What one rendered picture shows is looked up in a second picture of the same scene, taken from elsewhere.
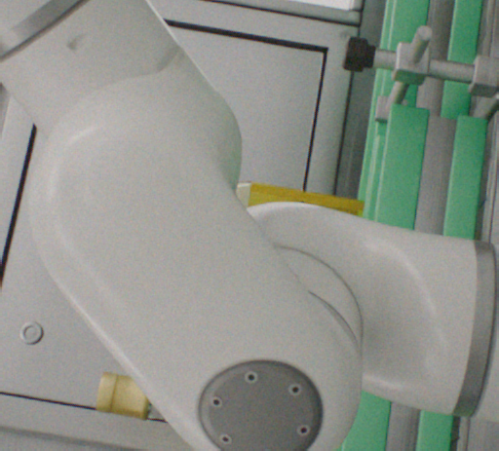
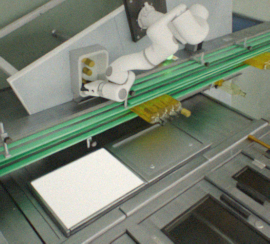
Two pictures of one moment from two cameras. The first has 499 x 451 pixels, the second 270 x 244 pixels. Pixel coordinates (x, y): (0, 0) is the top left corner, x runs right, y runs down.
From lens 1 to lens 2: 174 cm
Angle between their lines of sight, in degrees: 70
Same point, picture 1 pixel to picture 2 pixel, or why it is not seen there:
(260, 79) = (126, 149)
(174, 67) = not seen: hidden behind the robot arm
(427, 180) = (135, 85)
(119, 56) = not seen: hidden behind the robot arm
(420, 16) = (108, 111)
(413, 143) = (133, 87)
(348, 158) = not seen: hidden behind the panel
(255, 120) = (133, 146)
